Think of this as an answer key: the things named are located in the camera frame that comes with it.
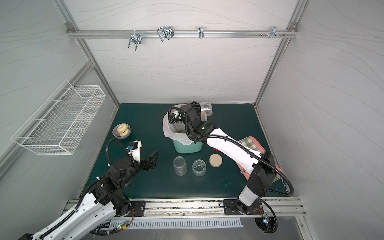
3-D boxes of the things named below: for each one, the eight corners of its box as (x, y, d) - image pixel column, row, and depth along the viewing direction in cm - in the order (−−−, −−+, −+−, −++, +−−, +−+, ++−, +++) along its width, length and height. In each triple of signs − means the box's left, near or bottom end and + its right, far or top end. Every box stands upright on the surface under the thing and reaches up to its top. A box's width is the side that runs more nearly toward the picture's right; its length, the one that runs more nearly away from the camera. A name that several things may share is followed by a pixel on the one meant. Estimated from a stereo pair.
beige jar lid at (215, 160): (209, 167, 90) (209, 165, 88) (208, 155, 95) (209, 153, 93) (222, 167, 90) (223, 165, 88) (221, 155, 95) (221, 153, 93)
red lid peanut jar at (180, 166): (174, 176, 85) (172, 168, 76) (176, 165, 90) (173, 156, 80) (186, 176, 85) (185, 168, 76) (186, 165, 90) (186, 156, 80)
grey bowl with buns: (114, 141, 101) (109, 135, 95) (119, 129, 107) (115, 123, 102) (130, 141, 101) (126, 135, 95) (134, 129, 108) (130, 123, 102)
